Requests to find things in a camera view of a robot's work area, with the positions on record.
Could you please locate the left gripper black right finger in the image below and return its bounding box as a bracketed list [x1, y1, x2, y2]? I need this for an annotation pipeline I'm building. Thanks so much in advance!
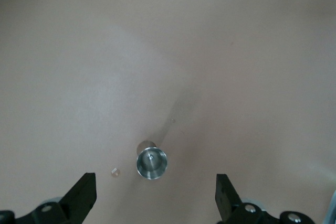
[215, 173, 316, 224]

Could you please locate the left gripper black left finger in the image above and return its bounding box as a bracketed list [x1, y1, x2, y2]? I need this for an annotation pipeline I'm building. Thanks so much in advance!
[0, 173, 97, 224]

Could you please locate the steel cone jigger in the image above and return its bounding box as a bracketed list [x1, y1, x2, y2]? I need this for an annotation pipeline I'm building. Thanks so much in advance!
[135, 141, 169, 180]

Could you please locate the brown table cover sheet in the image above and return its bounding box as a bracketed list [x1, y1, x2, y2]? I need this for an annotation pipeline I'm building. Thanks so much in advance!
[0, 0, 336, 224]

